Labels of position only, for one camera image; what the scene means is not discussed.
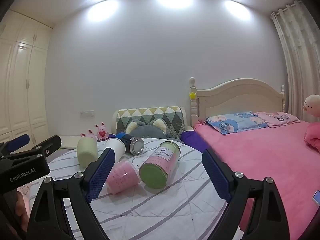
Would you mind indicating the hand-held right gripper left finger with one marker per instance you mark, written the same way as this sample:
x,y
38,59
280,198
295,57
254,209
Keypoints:
x,y
100,173

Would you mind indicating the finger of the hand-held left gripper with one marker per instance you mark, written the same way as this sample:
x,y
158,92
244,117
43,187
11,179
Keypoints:
x,y
17,141
48,145

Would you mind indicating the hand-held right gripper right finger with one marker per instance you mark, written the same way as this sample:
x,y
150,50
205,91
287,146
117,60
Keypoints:
x,y
217,177

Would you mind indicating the pink plastic cup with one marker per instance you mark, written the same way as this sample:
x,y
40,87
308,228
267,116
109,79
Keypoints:
x,y
122,177

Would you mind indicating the person's left forearm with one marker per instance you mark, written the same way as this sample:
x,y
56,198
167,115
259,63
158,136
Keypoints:
x,y
22,210

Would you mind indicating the pale green cup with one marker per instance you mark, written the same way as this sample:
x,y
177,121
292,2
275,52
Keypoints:
x,y
86,153

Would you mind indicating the white paper cup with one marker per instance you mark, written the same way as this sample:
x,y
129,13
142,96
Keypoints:
x,y
117,148

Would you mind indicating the blue steel thermos cup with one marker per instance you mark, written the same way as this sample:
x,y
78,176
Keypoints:
x,y
132,143

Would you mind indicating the green and pink tin cup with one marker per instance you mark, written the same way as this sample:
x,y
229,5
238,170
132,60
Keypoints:
x,y
160,165

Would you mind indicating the white cushion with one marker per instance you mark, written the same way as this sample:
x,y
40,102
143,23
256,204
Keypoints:
x,y
70,142

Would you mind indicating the small pink rabbit plush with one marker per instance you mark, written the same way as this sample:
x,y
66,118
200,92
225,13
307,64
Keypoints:
x,y
88,134

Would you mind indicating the pink rabbit plush with heart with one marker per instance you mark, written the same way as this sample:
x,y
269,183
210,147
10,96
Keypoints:
x,y
102,132

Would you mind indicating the purple cloth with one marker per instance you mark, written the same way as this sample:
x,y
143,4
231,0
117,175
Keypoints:
x,y
192,141

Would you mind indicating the pink bed blanket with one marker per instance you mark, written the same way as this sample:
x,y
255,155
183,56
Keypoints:
x,y
262,155

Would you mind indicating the cream wardrobe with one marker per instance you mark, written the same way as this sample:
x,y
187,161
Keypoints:
x,y
22,85

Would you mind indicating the blue cartoon pillow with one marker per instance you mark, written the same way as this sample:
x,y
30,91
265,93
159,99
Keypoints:
x,y
235,122

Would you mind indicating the striped white bedsheet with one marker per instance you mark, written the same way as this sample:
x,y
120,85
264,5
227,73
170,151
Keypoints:
x,y
162,207

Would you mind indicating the grey cat plush pillow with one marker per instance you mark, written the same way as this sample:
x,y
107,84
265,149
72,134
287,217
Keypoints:
x,y
147,130

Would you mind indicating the triangle pattern quilted cover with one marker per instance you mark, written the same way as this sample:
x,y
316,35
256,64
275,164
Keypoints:
x,y
172,116

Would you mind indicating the cream wooden headboard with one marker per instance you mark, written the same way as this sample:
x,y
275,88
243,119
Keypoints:
x,y
237,97

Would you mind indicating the pink cartoon pillow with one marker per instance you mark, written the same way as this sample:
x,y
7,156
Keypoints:
x,y
277,118

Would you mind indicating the yellow star toy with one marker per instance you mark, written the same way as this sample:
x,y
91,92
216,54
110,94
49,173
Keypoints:
x,y
192,95

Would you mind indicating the smartphone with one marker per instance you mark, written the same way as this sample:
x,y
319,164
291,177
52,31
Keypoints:
x,y
317,199

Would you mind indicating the pink plush toy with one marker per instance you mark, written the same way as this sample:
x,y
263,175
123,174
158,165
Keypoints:
x,y
313,137

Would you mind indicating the round-headed plush doll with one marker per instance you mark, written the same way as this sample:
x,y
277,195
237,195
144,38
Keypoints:
x,y
312,105

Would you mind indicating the patterned cream curtain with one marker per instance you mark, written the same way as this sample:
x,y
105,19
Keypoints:
x,y
297,62

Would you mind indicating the wall socket panel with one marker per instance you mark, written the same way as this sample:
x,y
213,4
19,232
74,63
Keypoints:
x,y
87,113

